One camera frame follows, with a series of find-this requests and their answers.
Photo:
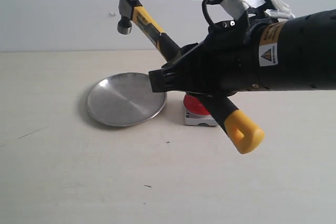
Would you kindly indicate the red dome push button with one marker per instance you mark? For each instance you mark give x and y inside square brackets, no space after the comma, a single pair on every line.
[195,114]

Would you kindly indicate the round metal plate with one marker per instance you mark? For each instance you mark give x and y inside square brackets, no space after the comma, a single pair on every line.
[124,99]

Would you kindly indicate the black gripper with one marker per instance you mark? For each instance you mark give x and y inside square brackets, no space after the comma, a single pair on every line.
[225,61]

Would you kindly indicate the yellow black claw hammer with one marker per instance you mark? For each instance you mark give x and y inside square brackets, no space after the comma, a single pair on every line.
[244,133]

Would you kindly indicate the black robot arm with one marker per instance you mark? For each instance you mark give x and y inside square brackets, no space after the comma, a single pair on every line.
[291,55]

